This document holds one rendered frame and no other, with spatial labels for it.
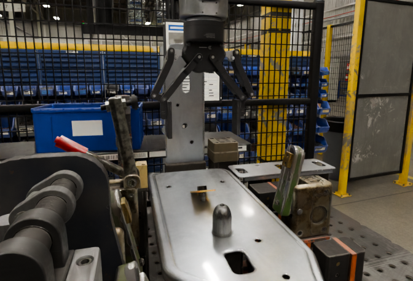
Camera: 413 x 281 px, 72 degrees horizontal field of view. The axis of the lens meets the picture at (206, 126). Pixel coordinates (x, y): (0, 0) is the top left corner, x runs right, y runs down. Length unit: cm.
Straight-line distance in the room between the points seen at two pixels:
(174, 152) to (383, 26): 293
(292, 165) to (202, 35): 29
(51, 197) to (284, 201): 47
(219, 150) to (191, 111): 14
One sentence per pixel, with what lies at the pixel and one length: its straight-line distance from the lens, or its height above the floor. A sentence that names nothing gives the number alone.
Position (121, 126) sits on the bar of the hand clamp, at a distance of 53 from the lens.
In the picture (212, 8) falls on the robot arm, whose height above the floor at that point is 137.
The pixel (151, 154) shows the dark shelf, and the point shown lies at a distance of 90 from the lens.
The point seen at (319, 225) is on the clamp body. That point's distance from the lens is 65.
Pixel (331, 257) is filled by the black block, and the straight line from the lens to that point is 50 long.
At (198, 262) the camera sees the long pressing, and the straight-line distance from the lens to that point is 44.
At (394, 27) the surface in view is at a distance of 360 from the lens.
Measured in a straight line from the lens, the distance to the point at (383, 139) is 369.
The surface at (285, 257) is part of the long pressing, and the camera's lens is 46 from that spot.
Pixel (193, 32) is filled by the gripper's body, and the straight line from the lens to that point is 53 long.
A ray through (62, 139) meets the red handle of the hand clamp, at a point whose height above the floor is 114.
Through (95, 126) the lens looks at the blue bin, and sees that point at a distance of 91.
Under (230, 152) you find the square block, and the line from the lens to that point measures 85.
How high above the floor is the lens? 125
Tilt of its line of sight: 10 degrees down
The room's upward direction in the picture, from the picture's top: straight up
